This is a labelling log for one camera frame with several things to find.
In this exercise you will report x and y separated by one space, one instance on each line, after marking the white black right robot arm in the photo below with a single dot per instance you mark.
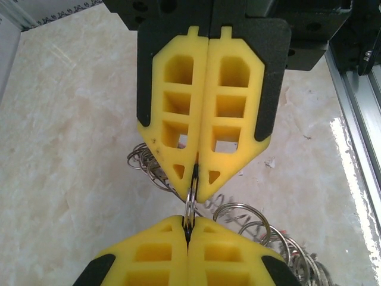
370 35

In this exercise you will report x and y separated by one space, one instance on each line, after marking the aluminium mounting rail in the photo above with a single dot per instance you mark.
357 98

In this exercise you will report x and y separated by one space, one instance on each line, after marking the aluminium side rail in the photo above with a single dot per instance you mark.
18 13

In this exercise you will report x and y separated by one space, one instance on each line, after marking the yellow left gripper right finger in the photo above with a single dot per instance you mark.
220 256

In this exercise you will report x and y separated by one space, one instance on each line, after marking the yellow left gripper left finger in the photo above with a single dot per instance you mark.
154 256

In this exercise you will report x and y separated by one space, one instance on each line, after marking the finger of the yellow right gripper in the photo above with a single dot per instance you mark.
253 89
157 86

